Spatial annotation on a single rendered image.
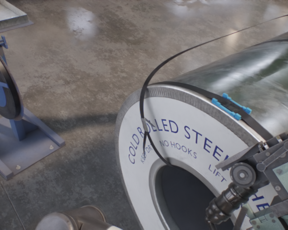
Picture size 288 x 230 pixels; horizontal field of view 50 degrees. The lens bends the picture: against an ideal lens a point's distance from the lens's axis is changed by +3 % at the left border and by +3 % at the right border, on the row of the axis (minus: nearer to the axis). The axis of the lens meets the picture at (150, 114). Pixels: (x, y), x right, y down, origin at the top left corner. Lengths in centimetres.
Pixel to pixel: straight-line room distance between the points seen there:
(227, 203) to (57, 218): 42
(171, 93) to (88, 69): 248
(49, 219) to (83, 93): 252
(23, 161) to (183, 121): 171
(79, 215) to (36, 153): 191
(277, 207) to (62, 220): 45
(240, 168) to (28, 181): 191
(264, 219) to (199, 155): 41
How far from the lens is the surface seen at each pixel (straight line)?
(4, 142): 274
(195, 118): 103
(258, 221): 77
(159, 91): 113
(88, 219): 69
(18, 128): 262
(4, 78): 204
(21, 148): 266
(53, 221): 68
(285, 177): 72
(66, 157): 254
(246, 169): 76
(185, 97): 102
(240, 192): 82
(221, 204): 84
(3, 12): 229
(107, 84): 326
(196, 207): 168
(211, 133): 100
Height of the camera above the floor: 193
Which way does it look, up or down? 41 degrees down
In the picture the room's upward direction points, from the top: 8 degrees clockwise
